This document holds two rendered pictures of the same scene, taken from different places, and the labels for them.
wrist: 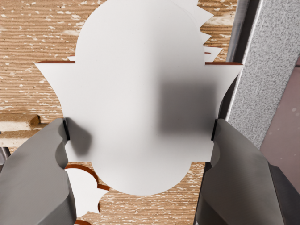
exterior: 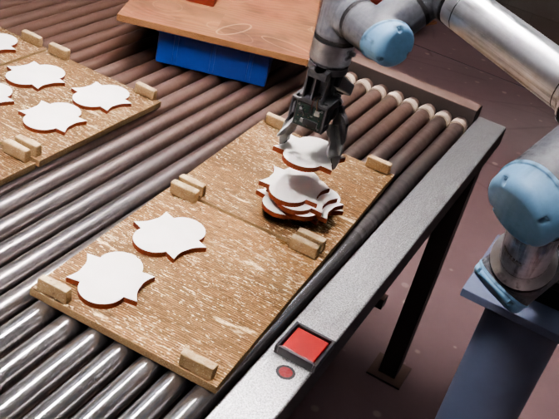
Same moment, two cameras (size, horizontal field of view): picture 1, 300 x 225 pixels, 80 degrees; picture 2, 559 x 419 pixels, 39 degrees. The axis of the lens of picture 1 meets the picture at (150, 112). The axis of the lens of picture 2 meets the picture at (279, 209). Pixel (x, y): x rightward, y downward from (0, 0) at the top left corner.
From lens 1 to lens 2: 1.55 m
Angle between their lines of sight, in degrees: 84
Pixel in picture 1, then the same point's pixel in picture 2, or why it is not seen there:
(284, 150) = not seen: outside the picture
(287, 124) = not seen: outside the picture
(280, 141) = not seen: outside the picture
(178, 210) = (254, 308)
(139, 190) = (294, 162)
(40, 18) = (252, 177)
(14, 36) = (232, 174)
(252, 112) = (359, 278)
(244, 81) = (356, 258)
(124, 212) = (194, 278)
